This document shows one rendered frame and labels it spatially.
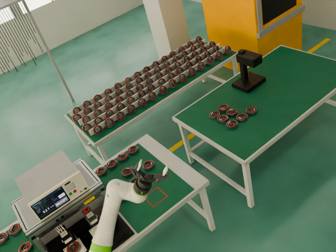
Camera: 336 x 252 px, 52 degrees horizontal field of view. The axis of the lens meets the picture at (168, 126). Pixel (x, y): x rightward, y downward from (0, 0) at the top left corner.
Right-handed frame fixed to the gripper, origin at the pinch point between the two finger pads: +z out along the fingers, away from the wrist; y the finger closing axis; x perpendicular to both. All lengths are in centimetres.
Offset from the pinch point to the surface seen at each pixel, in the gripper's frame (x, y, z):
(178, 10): -414, 59, -189
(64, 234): -2, -36, -136
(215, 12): -373, 106, -147
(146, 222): -18, 26, -123
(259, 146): -93, 117, -87
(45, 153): -177, -95, -334
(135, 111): -171, 10, -175
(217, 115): -141, 88, -114
